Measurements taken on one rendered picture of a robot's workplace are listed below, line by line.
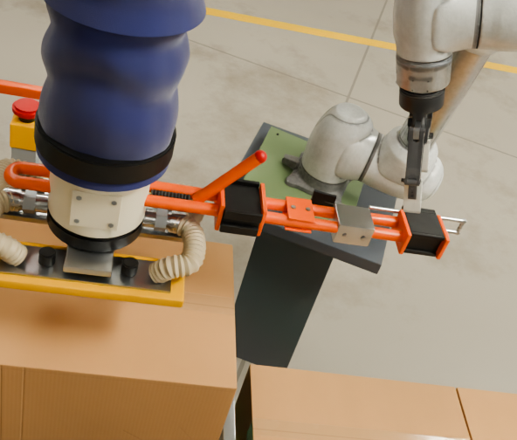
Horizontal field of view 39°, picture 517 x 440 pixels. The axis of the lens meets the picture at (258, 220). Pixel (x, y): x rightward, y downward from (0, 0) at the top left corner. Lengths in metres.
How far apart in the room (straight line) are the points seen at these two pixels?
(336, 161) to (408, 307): 1.18
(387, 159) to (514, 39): 0.95
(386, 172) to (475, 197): 1.92
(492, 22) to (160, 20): 0.49
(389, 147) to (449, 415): 0.75
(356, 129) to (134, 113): 1.08
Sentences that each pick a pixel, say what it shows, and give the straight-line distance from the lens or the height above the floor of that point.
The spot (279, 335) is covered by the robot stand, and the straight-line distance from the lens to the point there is 2.55.
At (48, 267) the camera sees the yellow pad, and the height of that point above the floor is 1.14.
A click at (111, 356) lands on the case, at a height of 0.95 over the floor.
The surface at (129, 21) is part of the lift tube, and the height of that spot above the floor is 1.62.
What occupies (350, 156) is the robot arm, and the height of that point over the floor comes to 0.95.
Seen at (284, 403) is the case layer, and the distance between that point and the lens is 1.93.
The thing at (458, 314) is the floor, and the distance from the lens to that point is 3.24.
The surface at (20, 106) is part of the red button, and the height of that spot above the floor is 1.04.
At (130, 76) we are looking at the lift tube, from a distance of 1.05.
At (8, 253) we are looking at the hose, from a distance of 1.27.
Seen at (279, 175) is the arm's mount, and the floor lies 0.78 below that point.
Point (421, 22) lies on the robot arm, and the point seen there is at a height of 1.64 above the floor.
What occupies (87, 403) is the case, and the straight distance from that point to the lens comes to 1.46.
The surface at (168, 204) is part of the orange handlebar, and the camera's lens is 1.27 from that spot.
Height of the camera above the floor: 2.06
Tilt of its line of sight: 39 degrees down
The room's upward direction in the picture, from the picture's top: 17 degrees clockwise
